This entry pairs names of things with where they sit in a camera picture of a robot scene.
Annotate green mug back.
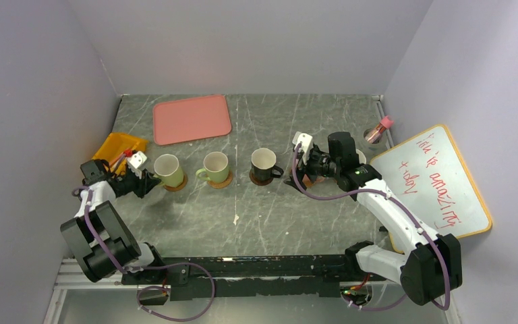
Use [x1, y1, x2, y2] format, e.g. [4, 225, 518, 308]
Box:
[154, 154, 184, 188]

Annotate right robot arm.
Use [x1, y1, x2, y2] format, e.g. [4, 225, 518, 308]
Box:
[285, 132, 463, 311]

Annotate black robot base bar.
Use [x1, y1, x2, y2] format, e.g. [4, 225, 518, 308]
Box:
[121, 254, 385, 301]

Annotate markers in yellow bin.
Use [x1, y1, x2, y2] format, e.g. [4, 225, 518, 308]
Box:
[109, 152, 126, 172]

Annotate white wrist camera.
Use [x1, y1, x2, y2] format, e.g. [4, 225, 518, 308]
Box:
[292, 131, 314, 165]
[125, 151, 148, 180]

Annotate pink mug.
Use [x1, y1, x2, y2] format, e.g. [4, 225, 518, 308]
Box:
[356, 148, 367, 164]
[302, 175, 326, 188]

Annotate black mug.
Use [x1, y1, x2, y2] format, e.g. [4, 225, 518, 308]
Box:
[250, 148, 284, 180]

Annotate light wooden coaster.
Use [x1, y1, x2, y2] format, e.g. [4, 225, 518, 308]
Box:
[163, 173, 188, 192]

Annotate whiteboard with yellow frame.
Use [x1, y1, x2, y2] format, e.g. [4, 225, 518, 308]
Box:
[370, 125, 492, 238]

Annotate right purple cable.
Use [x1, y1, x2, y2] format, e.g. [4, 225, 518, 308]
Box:
[291, 142, 452, 313]

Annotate green mug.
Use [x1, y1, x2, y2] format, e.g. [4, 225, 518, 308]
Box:
[196, 152, 229, 184]
[154, 154, 184, 188]

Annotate glass jar with markers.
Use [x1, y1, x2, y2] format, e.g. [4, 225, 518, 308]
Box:
[364, 115, 394, 144]

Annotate pink serving tray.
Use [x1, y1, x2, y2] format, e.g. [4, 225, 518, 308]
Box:
[152, 94, 232, 146]

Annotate woven coaster tan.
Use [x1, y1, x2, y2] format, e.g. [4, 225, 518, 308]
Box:
[207, 171, 233, 189]

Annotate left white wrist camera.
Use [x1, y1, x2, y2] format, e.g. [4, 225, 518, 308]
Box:
[125, 151, 148, 180]

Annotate dark brown wooden coaster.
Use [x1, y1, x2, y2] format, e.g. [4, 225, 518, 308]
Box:
[249, 171, 274, 186]

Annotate yellow plastic bin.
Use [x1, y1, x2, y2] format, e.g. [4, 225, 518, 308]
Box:
[92, 132, 148, 174]

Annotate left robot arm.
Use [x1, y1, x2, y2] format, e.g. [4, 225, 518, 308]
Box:
[60, 159, 166, 284]

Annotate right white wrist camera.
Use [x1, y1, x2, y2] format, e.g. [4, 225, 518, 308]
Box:
[292, 131, 314, 165]

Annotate purple cable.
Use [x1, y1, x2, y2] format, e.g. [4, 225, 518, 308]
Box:
[291, 142, 452, 313]
[71, 185, 216, 324]

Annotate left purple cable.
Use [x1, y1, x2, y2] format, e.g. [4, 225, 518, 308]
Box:
[71, 185, 216, 324]

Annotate aluminium rail frame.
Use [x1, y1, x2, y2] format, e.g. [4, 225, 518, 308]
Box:
[42, 252, 462, 324]

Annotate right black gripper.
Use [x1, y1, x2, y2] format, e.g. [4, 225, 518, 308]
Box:
[284, 146, 341, 193]

